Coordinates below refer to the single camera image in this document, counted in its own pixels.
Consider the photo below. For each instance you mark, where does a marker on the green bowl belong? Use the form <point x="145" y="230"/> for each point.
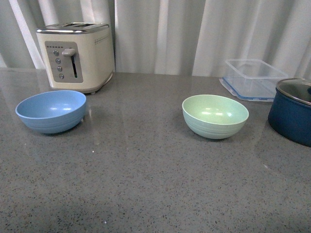
<point x="213" y="116"/>

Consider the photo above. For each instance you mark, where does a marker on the blue bowl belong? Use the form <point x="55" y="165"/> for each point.
<point x="52" y="112"/>

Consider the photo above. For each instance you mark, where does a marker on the cream two-slot toaster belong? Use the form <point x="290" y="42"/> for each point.
<point x="77" y="55"/>

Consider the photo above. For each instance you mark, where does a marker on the clear plastic food container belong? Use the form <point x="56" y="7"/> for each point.
<point x="251" y="79"/>

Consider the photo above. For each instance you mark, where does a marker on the dark blue saucepan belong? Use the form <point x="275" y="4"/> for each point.
<point x="291" y="119"/>

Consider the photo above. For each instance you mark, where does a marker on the glass pot lid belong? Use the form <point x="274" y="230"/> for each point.
<point x="296" y="89"/>

